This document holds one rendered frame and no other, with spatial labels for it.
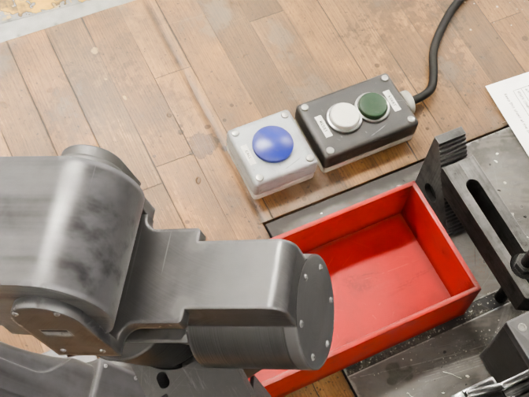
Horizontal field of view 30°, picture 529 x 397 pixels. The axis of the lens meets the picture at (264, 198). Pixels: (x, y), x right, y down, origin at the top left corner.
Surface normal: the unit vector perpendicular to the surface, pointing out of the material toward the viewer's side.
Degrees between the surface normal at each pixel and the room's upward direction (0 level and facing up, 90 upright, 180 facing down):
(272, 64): 0
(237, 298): 25
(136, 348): 30
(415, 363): 0
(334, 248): 0
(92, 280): 39
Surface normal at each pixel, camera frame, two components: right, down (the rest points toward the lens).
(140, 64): 0.08, -0.48
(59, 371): 0.66, -0.27
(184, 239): -0.34, -0.50
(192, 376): -0.37, -0.22
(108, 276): 0.88, -0.11
